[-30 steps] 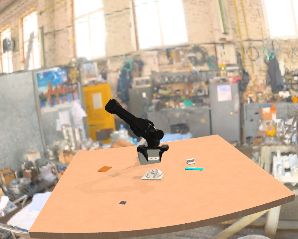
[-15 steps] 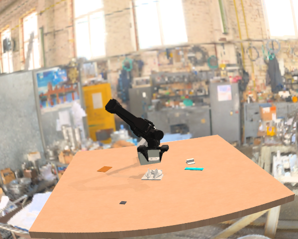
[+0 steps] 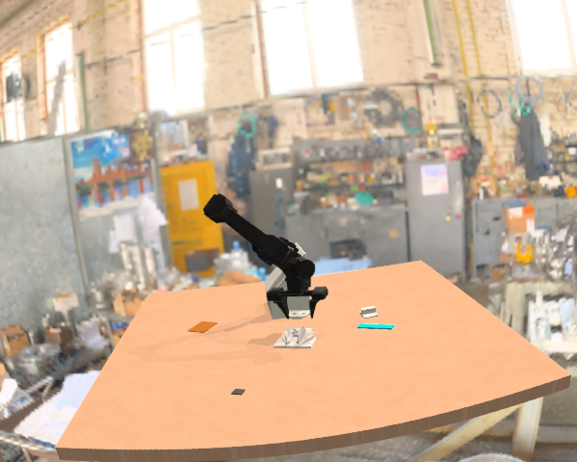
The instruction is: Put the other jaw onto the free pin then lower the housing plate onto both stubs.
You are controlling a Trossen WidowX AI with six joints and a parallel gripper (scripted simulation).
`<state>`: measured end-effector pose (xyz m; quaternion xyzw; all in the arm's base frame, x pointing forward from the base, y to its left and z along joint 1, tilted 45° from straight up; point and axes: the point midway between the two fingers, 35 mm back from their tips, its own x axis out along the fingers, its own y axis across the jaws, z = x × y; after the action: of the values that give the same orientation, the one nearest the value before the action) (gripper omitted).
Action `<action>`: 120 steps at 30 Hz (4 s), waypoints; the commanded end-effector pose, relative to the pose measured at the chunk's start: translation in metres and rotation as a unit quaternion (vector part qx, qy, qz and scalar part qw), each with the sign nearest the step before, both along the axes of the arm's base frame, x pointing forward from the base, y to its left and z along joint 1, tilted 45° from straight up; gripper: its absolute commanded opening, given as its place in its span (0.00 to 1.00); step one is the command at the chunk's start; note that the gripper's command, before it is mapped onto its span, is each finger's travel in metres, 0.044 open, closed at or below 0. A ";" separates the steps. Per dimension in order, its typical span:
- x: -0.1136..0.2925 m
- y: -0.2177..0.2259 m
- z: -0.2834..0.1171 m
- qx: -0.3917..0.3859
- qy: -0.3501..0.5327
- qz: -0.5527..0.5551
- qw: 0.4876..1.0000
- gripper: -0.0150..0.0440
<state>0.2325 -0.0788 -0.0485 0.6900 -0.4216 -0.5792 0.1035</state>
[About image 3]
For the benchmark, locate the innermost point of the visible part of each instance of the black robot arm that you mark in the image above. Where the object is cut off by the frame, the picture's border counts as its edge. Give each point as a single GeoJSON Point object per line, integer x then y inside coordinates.
{"type": "Point", "coordinates": [270, 248]}

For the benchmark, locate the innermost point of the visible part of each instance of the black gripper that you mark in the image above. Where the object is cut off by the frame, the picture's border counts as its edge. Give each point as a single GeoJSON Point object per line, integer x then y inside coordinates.
{"type": "Point", "coordinates": [296, 287]}

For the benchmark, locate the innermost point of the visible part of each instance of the orange rectangular plate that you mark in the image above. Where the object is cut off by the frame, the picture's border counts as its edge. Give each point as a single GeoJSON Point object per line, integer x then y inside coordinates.
{"type": "Point", "coordinates": [202, 326]}

